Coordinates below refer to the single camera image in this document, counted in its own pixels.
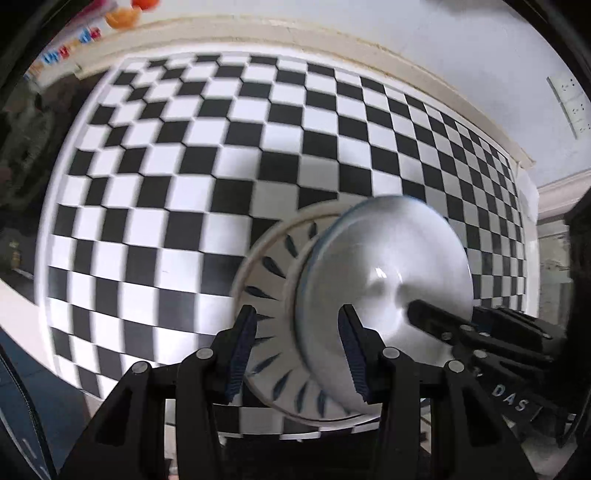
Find white wall socket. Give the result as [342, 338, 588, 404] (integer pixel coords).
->
[547, 72, 583, 104]
[562, 93, 591, 139]

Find colourful wall sticker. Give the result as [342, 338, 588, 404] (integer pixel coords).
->
[25, 0, 160, 82]

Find white bowl blue rim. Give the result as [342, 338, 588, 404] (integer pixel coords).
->
[294, 196, 474, 416]

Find white plate blue leaves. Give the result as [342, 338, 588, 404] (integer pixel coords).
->
[231, 201, 380, 430]

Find black white checkered mat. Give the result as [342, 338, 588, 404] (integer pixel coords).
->
[36, 51, 539, 439]

